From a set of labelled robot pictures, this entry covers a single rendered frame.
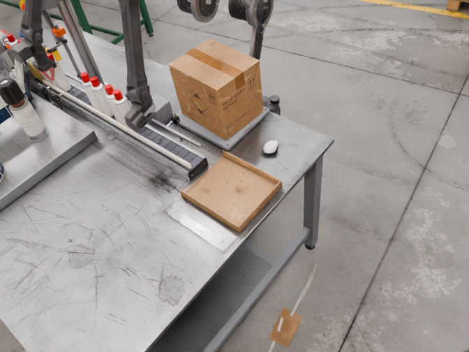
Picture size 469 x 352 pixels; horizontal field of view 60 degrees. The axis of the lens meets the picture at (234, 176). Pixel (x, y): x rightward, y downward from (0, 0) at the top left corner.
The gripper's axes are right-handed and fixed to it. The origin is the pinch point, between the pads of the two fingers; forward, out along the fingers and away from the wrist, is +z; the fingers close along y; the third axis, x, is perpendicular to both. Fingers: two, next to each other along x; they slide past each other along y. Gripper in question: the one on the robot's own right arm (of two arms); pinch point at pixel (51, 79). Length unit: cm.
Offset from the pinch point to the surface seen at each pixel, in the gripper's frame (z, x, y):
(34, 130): 7.8, -23.3, 15.1
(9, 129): 14.0, -27.4, -5.8
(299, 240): 78, 35, 117
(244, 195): 17, 6, 110
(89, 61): 1.6, 20.9, 1.0
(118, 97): -5.4, 4.4, 47.1
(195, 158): 13, 7, 84
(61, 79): 5.9, 5.8, -5.1
